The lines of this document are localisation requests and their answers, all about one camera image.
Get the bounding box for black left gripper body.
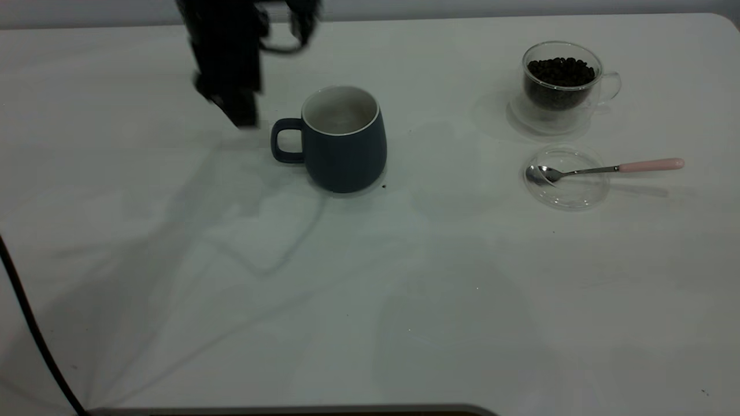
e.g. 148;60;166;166
176;0;269;93

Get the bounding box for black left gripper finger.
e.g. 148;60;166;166
223;90;259;129
194;75;226;110

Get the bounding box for dark grey ceramic mug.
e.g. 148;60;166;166
271;86;388;194

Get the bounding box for pink handled metal spoon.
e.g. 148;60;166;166
525;158;685;187

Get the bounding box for dark coffee beans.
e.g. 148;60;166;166
526;57;596;110

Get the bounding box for clear round glass lid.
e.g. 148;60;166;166
523;144;611;211

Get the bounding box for clear glass cup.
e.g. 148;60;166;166
522;40;623;113

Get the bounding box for clear glass saucer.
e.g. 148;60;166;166
508;92;595;138

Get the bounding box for black cable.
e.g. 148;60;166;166
260;0;322;55
0;234;88;416

